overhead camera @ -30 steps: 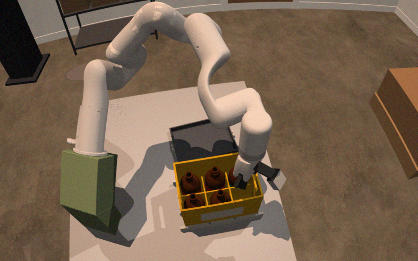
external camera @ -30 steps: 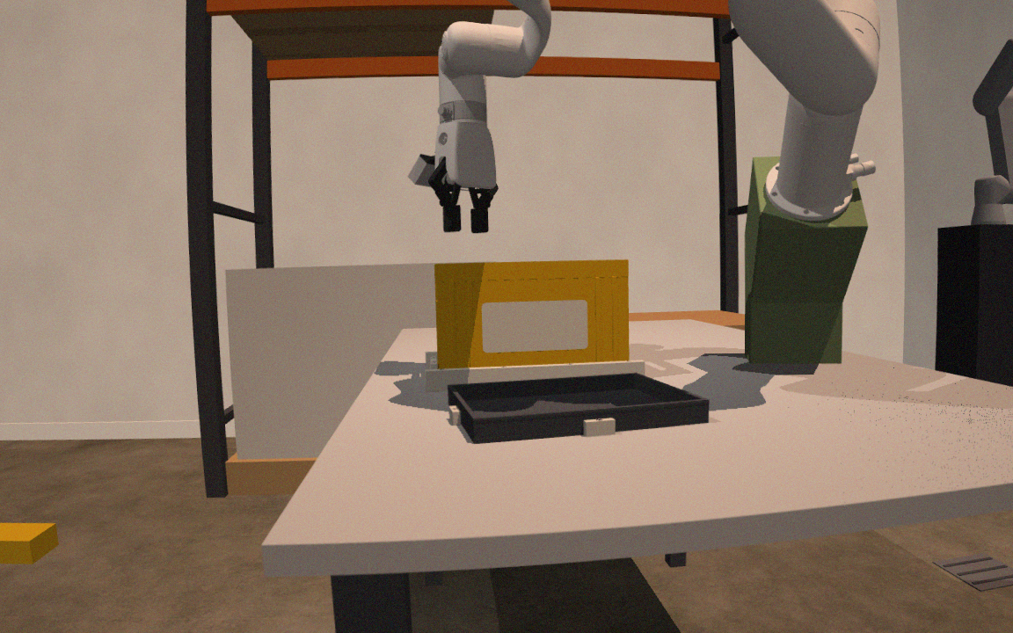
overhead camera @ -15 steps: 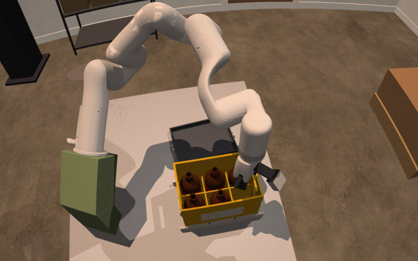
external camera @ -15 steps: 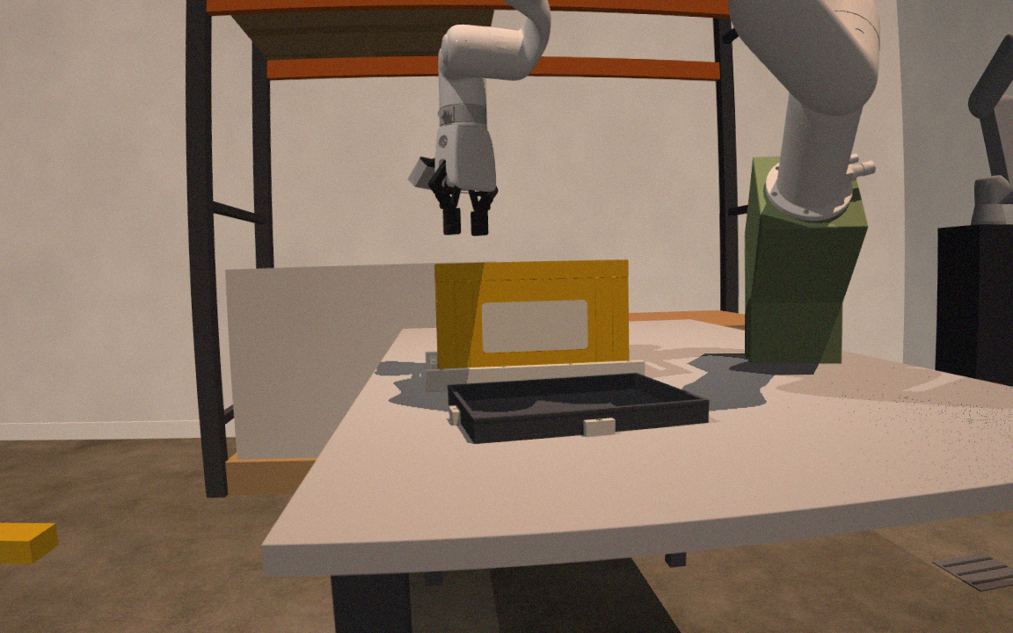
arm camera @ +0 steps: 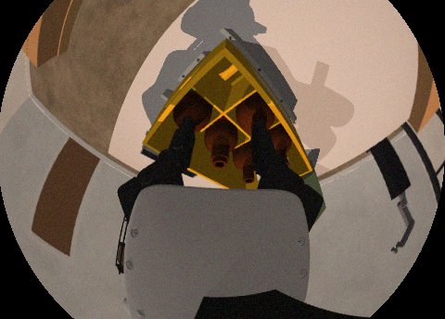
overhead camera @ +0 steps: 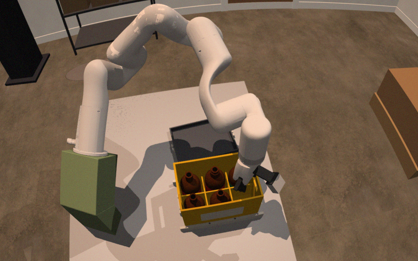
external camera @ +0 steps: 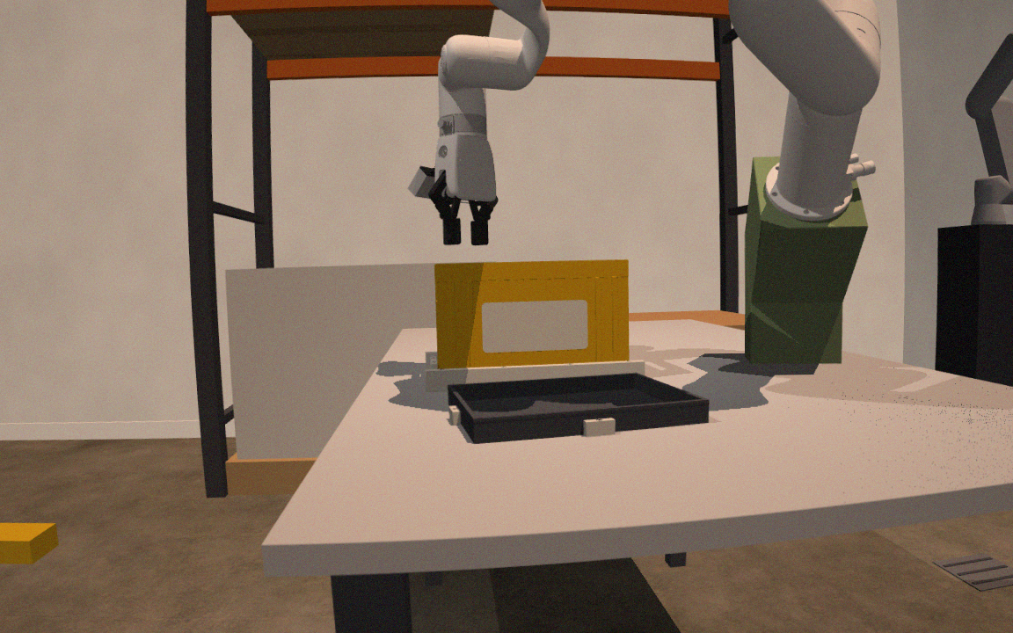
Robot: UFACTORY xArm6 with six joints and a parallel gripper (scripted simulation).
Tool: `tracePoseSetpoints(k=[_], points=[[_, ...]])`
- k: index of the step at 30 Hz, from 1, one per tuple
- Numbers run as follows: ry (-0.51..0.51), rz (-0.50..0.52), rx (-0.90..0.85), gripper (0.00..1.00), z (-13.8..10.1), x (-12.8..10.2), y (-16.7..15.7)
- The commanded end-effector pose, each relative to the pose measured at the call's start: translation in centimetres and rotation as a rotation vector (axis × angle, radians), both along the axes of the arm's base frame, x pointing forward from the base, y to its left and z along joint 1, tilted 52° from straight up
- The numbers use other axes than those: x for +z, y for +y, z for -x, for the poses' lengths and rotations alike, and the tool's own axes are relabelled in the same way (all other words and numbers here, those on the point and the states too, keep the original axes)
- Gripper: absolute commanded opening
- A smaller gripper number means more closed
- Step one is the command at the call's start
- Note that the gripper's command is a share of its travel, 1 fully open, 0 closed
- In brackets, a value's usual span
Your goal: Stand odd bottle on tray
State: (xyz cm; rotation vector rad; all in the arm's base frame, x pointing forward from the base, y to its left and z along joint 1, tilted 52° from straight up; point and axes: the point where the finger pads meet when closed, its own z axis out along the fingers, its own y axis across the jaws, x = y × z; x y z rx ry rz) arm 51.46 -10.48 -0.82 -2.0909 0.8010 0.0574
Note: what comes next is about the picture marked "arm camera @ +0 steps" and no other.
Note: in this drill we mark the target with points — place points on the yellow divided crate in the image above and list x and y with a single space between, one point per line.
224 87

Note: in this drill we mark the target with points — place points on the brown glass bottle with red label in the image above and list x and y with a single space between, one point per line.
221 139

